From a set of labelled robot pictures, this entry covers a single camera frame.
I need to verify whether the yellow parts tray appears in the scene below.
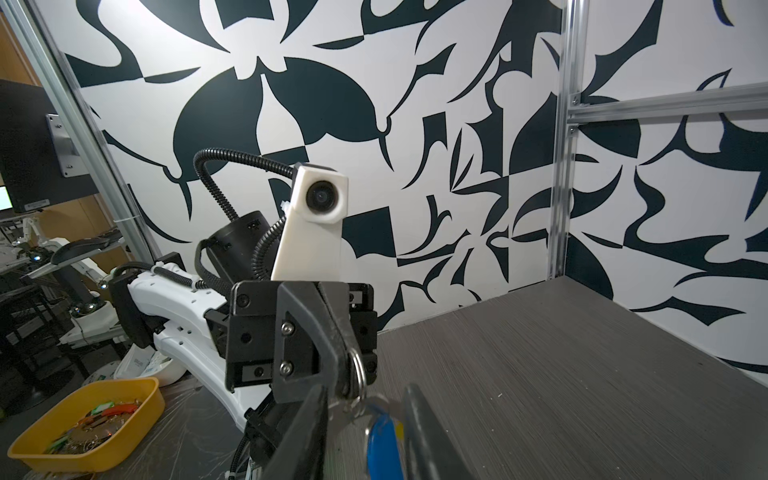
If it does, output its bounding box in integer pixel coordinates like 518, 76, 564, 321
7, 377, 165, 473

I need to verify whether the aluminium frame crossbar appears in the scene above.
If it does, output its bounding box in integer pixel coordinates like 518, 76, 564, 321
567, 82, 767, 125

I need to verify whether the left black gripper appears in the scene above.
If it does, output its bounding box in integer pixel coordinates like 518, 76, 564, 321
224, 281, 378, 403

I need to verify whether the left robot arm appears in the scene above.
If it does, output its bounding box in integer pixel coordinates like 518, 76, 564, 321
109, 148, 381, 431

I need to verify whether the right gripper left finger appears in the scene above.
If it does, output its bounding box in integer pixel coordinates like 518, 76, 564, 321
261, 385, 329, 480

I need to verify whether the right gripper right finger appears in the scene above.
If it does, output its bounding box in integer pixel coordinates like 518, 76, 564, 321
403, 384, 474, 480

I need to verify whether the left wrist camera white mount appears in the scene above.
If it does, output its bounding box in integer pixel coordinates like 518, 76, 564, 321
271, 164, 349, 281

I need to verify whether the metal keyring with yellow tag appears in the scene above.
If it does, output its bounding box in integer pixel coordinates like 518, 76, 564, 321
327, 348, 403, 444

